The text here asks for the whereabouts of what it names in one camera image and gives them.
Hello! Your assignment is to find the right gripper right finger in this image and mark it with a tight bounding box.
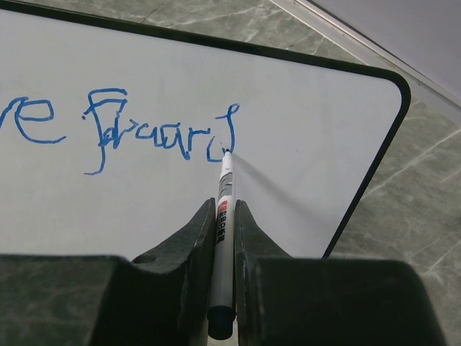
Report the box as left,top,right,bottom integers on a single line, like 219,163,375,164
234,201,446,345

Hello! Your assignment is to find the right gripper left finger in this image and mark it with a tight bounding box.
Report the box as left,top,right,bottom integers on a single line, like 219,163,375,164
1,199,215,345

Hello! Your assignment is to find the white marker pen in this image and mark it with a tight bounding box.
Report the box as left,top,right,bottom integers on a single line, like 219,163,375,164
207,150,236,340

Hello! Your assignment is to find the white whiteboard black frame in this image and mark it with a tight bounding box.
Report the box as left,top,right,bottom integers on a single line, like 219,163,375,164
1,1,411,258

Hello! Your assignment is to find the aluminium frame rail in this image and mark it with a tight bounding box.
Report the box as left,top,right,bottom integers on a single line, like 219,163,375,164
275,0,460,117

